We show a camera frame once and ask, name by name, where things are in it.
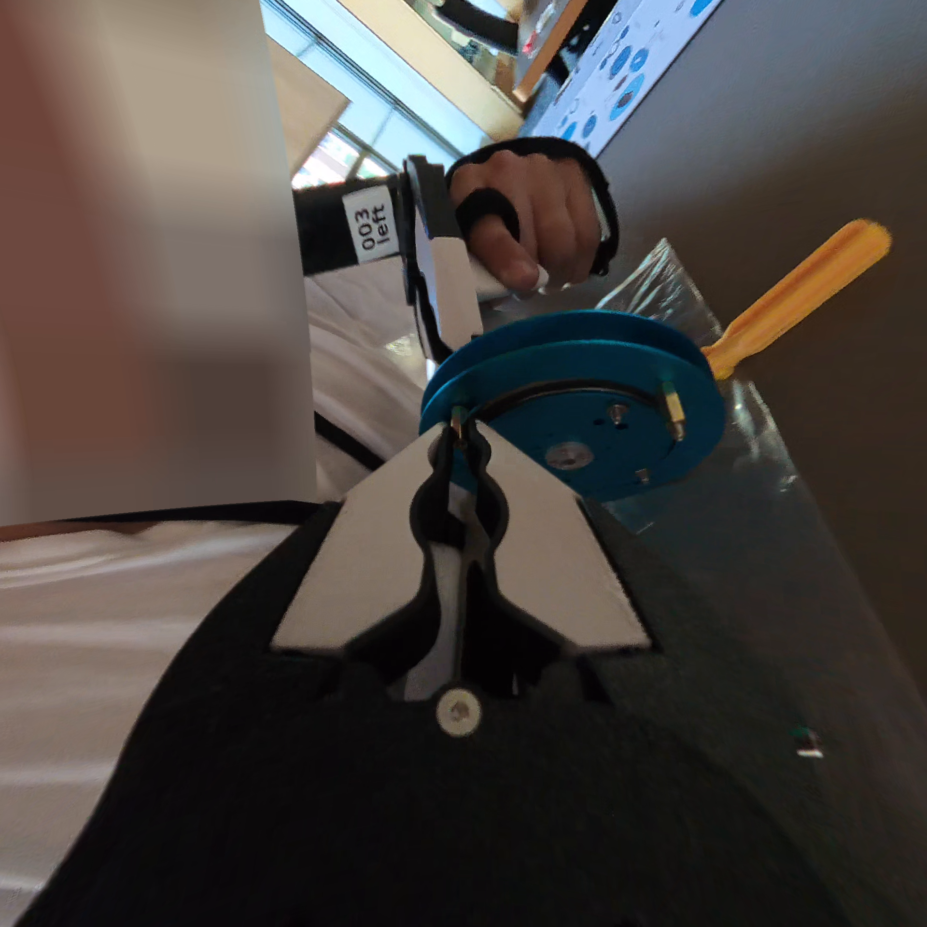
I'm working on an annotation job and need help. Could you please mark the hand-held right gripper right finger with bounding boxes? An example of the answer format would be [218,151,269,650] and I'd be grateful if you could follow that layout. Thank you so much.
[463,423,653,654]

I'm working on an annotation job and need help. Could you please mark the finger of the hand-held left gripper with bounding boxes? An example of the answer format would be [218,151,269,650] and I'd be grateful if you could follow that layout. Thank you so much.
[400,154,453,365]
[427,233,485,363]

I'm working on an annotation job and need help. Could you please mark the black shoulder strap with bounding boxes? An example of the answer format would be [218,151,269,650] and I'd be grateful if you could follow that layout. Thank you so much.
[0,411,388,543]

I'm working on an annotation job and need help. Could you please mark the blue round turntable base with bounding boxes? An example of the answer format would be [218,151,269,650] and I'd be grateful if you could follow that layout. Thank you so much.
[419,310,727,502]

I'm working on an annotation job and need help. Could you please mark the large window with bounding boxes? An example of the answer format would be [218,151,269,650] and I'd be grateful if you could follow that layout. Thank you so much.
[261,0,486,193]

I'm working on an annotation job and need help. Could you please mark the yellow-handled screwdriver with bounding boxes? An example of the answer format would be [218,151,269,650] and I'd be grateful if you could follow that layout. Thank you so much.
[701,219,893,381]

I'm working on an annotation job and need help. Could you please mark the clear plastic bag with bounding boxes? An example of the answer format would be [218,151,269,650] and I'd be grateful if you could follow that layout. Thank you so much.
[590,238,927,927]

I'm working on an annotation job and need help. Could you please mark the white tray of blue parts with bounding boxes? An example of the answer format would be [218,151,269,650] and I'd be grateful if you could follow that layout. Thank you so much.
[521,0,725,156]

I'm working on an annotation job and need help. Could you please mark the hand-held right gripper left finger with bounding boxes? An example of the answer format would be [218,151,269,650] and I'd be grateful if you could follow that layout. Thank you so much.
[271,426,456,654]

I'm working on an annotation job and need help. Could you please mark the person's left hand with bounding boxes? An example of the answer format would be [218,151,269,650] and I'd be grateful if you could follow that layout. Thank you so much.
[448,148,613,294]

